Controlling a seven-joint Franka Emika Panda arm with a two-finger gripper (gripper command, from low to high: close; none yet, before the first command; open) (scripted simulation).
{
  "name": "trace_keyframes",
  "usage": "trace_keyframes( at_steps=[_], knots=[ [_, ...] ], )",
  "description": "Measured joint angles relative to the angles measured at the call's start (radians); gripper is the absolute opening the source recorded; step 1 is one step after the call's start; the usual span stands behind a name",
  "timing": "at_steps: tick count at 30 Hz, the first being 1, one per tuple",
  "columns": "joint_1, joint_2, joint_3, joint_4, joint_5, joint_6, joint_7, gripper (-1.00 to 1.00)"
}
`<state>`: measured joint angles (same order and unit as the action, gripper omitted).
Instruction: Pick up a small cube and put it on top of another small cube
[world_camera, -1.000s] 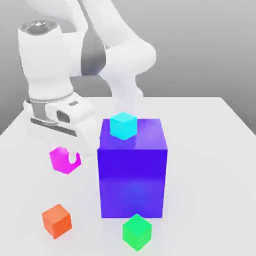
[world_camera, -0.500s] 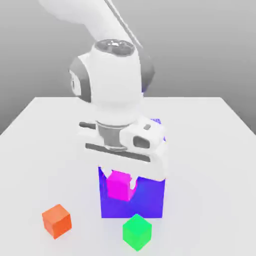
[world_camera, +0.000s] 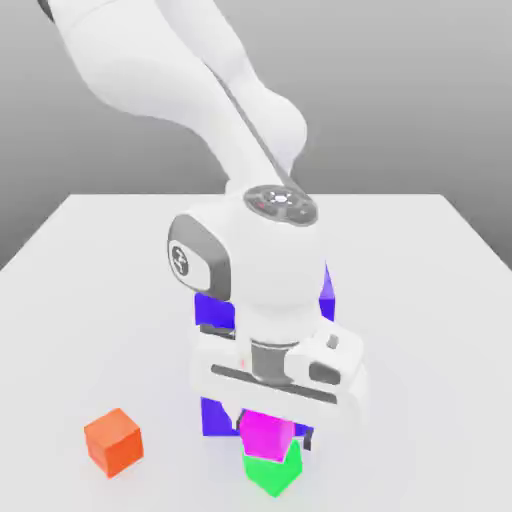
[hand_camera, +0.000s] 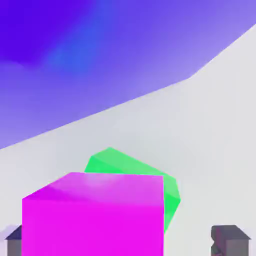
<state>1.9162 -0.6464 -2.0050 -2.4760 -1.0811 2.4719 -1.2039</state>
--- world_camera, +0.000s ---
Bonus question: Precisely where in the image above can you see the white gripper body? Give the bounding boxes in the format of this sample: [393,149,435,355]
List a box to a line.
[189,332,370,432]

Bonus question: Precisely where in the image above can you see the small magenta cube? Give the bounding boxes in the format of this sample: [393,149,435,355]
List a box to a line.
[238,409,298,464]

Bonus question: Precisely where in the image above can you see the small green cube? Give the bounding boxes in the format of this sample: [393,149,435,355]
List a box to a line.
[242,438,304,499]

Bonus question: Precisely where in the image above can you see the small orange cube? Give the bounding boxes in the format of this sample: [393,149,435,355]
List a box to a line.
[83,407,145,480]

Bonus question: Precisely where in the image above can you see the large blue box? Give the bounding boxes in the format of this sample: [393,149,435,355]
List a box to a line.
[194,261,336,441]

